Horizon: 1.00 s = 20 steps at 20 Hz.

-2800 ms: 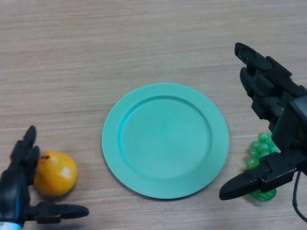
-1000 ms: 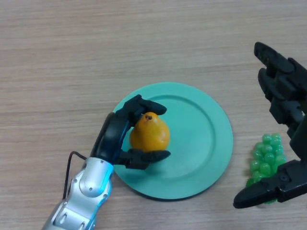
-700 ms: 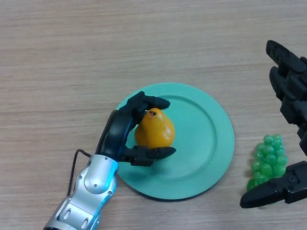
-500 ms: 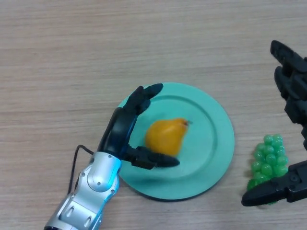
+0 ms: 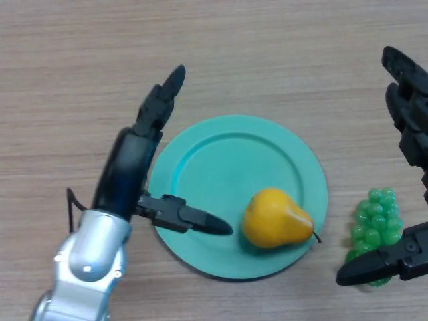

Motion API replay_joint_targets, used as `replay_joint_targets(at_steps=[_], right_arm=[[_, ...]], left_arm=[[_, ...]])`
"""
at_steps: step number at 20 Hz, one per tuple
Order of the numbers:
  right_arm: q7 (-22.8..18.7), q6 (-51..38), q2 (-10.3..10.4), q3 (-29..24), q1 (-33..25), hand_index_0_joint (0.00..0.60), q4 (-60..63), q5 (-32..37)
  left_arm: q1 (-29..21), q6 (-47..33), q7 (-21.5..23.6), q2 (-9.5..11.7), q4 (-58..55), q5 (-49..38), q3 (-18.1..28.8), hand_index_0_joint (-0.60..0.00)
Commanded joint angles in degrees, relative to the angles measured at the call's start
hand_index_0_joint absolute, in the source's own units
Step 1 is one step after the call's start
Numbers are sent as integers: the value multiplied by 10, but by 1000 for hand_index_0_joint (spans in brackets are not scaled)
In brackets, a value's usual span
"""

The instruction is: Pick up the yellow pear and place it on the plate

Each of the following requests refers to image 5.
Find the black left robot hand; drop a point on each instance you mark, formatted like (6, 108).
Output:
(123, 174)

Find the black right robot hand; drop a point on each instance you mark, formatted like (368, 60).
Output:
(411, 100)

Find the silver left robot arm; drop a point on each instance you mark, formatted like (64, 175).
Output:
(90, 261)

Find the green grape bunch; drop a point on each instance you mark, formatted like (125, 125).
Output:
(378, 220)

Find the teal green round plate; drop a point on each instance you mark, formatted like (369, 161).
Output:
(227, 160)

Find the yellow pear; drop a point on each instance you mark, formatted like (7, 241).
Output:
(274, 220)

